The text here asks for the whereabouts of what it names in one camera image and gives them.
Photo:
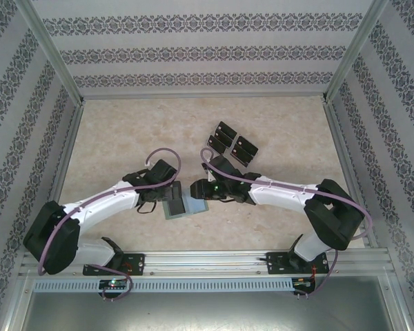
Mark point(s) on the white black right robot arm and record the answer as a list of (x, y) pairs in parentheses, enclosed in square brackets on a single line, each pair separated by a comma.
[(279, 196)]

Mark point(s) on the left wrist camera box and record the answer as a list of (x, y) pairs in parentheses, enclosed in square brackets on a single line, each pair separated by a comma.
[(162, 170)]

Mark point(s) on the black VIP card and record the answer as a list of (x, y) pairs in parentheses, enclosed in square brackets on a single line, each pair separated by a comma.
[(242, 154), (229, 128), (248, 144), (176, 208), (224, 135), (216, 145)]

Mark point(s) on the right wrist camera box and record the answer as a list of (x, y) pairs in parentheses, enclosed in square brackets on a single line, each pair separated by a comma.
[(222, 167)]

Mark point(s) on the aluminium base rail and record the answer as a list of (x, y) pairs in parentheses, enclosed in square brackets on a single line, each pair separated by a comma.
[(200, 262)]

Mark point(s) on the aluminium frame post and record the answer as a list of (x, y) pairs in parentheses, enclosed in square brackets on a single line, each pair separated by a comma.
[(51, 55), (357, 51)]

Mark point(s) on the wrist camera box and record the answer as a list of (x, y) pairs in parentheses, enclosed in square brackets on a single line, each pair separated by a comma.
[(162, 170), (222, 167)]

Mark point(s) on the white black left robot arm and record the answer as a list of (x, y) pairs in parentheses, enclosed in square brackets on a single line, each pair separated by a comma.
[(100, 203)]

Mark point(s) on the green card holder wallet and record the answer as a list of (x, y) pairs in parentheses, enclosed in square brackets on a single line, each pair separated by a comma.
[(196, 207)]

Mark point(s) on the aluminium back rail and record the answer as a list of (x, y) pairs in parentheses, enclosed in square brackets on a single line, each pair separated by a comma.
[(203, 96)]

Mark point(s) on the small green circuit board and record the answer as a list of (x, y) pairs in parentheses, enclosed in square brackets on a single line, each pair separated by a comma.
[(302, 282), (114, 283)]

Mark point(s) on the grey sheet metal tray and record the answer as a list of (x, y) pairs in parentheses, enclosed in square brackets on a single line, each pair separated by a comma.
[(207, 310)]

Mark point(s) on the aluminium side rail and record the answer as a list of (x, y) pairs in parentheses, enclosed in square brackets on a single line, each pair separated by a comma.
[(337, 138), (65, 162)]

